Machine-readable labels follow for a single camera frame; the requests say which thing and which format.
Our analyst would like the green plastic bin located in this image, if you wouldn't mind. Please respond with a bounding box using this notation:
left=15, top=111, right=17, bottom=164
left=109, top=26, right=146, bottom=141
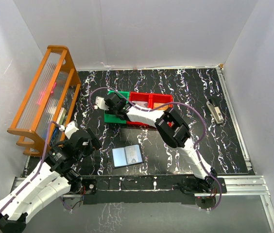
left=104, top=91, right=130, bottom=124

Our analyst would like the red double plastic bin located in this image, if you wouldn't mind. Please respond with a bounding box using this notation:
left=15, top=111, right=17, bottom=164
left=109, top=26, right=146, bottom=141
left=126, top=91, right=174, bottom=128

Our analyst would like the black silver stapler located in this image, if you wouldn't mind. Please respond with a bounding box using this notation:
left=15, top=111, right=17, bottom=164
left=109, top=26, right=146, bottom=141
left=206, top=98, right=224, bottom=124

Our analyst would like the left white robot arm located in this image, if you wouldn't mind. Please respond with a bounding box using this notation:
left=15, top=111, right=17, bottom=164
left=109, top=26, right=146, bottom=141
left=0, top=127, right=102, bottom=233

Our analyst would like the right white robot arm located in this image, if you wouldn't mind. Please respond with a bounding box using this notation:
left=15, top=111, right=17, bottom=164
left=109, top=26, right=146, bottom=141
left=95, top=92, right=217, bottom=192

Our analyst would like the silver credit card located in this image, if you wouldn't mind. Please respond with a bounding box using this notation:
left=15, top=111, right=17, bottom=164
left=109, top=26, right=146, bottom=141
left=132, top=100, right=149, bottom=108

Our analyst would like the orange credit card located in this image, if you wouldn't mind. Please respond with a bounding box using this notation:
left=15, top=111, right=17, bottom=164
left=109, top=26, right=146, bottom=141
left=153, top=102, right=169, bottom=111

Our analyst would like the white eraser box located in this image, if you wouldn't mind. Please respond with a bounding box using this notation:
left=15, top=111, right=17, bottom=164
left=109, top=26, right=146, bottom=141
left=56, top=107, right=67, bottom=125

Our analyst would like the wooden shelf rack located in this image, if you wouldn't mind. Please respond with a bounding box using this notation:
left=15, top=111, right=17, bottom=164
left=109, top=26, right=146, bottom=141
left=7, top=45, right=81, bottom=157

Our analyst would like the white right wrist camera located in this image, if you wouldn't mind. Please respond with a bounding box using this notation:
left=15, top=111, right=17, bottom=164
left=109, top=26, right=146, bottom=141
left=94, top=96, right=109, bottom=111

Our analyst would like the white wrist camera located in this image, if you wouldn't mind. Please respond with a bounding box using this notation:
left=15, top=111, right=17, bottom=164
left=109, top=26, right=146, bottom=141
left=59, top=121, right=79, bottom=139
left=94, top=96, right=109, bottom=111

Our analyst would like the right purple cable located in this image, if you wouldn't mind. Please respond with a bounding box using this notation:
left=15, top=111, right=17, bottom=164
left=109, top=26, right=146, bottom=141
left=88, top=87, right=223, bottom=211

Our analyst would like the purple cable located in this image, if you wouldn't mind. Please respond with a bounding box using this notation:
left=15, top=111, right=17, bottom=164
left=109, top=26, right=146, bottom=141
left=0, top=120, right=66, bottom=233
left=88, top=87, right=223, bottom=211

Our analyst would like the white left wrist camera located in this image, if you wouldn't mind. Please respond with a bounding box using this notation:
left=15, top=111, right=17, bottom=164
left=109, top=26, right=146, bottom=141
left=59, top=121, right=79, bottom=139

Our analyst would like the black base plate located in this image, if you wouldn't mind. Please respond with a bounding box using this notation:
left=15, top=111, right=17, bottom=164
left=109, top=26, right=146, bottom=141
left=54, top=174, right=227, bottom=206

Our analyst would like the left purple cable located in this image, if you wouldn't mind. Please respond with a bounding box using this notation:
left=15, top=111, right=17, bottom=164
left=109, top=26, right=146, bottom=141
left=0, top=120, right=66, bottom=233

